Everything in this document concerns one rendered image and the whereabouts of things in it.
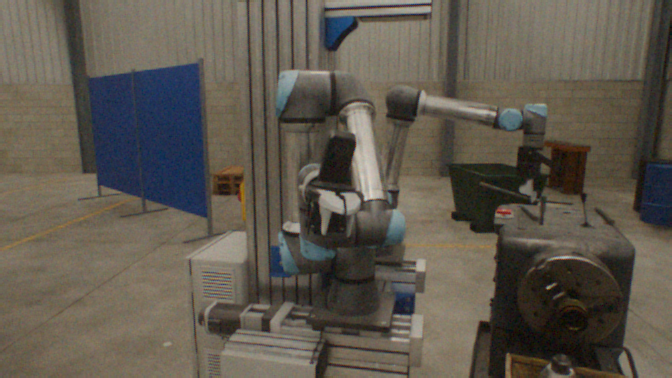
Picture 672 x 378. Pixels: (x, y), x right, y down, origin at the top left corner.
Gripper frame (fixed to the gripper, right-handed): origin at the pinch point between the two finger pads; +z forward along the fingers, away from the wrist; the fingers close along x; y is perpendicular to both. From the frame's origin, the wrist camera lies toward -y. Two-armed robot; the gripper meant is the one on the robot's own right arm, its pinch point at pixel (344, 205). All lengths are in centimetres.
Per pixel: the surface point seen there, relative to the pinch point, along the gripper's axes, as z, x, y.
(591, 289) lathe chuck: -60, -98, 32
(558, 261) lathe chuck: -65, -88, 25
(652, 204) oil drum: -498, -578, 50
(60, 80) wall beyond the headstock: -1249, 561, -13
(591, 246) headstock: -74, -107, 21
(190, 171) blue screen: -566, 104, 88
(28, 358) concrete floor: -247, 157, 182
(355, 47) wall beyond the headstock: -1069, -197, -193
